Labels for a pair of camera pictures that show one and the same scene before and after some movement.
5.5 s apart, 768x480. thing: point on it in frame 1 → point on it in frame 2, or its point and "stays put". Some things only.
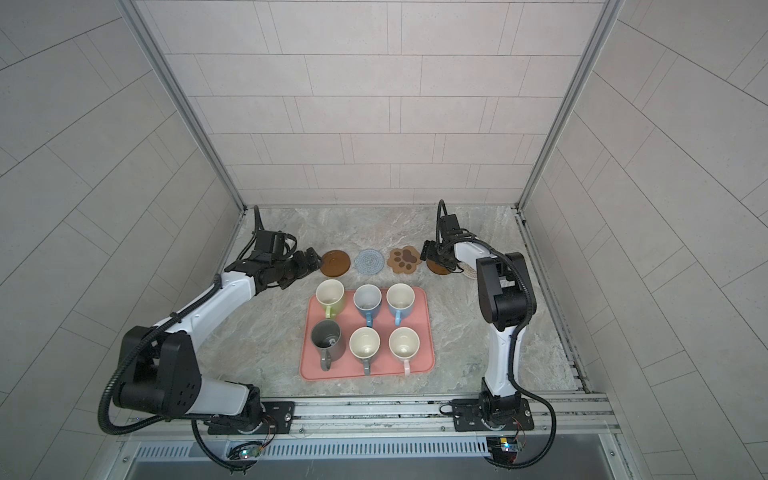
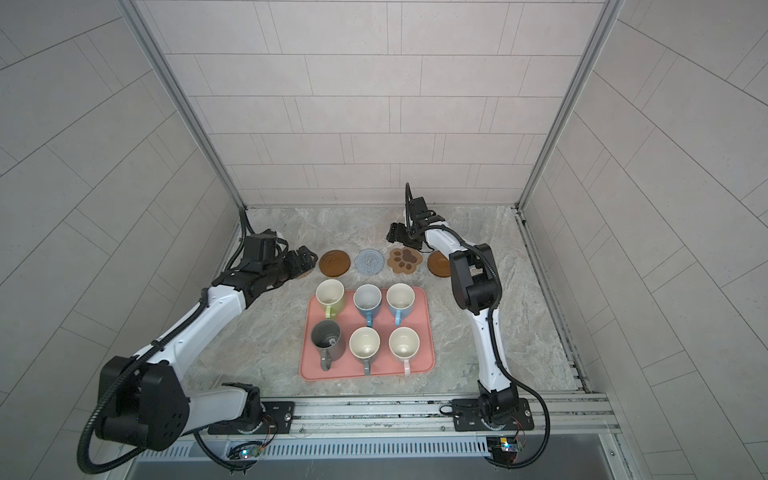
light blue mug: [400, 298] stays put
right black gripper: [430, 250] → [400, 231]
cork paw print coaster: [403, 260] stays put
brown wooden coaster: [335, 263] stays put
